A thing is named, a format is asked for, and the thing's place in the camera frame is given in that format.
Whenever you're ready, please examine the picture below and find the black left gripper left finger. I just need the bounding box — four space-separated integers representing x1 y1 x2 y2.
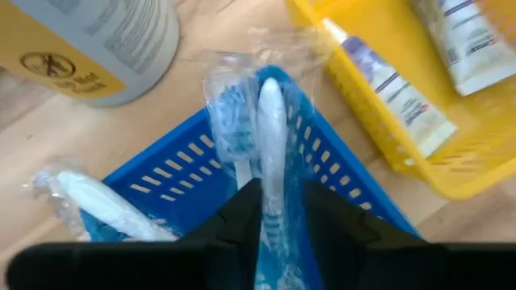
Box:
177 178 264 290

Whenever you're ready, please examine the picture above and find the white striped toothbrush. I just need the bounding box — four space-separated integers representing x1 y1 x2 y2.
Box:
252 76 311 290

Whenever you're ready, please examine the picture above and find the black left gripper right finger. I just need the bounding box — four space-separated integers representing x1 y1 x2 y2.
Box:
302 180 429 290

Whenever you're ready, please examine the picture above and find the yellow plastic basket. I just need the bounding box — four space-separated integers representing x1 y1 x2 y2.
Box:
285 0 516 201

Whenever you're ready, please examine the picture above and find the blue bristle toothbrush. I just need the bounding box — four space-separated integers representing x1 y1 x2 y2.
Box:
203 52 263 190

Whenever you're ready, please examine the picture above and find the blue plastic basket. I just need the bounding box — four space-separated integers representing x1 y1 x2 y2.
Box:
80 64 420 290

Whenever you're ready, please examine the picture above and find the white wipes canister yellow label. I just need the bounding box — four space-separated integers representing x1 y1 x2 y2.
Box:
0 0 181 109

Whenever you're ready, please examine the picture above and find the white toothpaste tube purple print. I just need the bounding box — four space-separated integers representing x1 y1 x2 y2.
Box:
322 18 460 167

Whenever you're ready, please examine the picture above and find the teal white toothbrush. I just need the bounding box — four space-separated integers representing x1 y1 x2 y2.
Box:
22 159 181 242

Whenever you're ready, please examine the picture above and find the white toothpaste tube black print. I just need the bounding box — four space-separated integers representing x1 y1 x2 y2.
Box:
410 0 516 97

